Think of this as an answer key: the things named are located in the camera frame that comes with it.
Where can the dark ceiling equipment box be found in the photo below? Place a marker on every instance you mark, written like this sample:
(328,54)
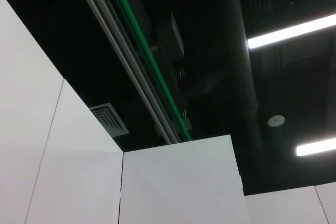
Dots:
(170,40)

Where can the green ceiling pipe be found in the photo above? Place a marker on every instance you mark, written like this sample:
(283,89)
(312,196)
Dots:
(147,58)

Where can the white square air vent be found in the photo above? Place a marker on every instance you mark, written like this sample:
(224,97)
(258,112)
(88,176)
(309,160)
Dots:
(109,120)

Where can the round white ceiling sensor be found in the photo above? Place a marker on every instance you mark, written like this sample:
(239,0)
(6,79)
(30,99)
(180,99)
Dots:
(276,121)

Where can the white linear ceiling light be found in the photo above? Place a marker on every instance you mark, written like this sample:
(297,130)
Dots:
(288,30)
(315,147)

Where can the grey ceiling rail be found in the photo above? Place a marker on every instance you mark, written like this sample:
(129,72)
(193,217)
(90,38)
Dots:
(115,43)

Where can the dark round ceiling duct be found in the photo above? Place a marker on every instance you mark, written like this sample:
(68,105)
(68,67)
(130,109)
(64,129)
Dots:
(239,51)

